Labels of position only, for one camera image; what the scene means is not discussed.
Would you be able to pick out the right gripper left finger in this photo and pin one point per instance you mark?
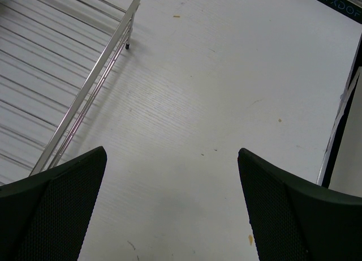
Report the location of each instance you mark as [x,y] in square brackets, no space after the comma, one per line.
[46,216]

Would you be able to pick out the wire dish rack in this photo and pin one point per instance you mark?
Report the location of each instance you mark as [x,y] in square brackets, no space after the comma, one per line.
[58,57]

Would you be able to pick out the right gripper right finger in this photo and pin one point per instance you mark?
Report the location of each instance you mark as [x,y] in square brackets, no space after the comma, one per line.
[294,219]

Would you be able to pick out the right blue corner label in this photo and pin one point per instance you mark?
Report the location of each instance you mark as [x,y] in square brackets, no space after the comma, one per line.
[349,8]

